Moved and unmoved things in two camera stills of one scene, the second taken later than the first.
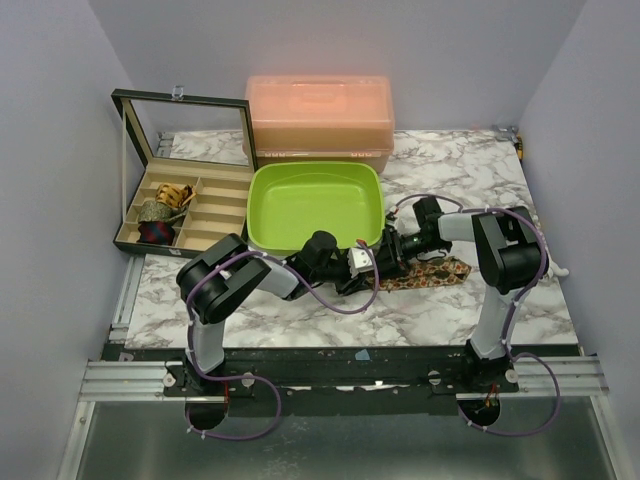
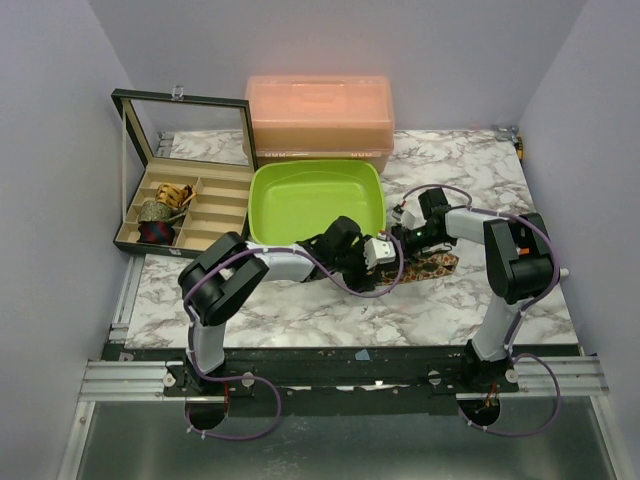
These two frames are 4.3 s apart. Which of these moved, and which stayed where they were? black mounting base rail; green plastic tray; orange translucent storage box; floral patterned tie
Moved: floral patterned tie
Stayed: orange translucent storage box; black mounting base rail; green plastic tray
